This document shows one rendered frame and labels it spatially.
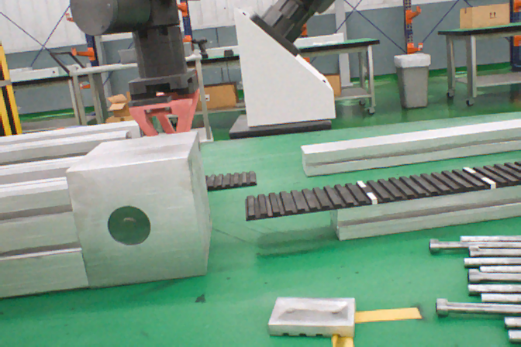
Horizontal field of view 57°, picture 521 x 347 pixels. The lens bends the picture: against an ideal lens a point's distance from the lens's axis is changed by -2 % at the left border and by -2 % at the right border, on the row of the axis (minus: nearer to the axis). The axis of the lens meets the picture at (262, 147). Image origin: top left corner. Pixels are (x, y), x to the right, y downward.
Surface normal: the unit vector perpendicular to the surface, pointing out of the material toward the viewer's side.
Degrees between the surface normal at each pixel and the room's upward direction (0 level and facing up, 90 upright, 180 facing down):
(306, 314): 0
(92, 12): 91
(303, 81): 90
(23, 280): 90
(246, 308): 0
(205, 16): 90
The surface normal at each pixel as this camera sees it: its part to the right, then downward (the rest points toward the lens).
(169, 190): 0.05, 0.22
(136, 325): -0.11, -0.97
